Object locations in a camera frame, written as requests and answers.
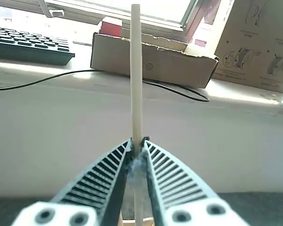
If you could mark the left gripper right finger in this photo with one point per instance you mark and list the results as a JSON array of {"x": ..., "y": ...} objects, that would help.
[{"x": 177, "y": 181}]

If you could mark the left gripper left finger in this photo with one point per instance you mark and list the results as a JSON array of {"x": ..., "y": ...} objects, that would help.
[{"x": 94, "y": 179}]

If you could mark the wooden chopstick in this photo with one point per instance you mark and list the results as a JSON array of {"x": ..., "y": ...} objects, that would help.
[{"x": 136, "y": 70}]

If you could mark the flat open cardboard box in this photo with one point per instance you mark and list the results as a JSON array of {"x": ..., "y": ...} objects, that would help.
[{"x": 155, "y": 58}]

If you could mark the black keyboard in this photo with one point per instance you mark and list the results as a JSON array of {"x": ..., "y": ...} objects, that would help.
[{"x": 28, "y": 46}]

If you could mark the red and white small box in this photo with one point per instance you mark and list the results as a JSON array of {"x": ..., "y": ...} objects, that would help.
[{"x": 110, "y": 27}]

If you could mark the tall printed cardboard box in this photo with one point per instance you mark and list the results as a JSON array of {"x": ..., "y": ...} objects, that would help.
[{"x": 257, "y": 44}]

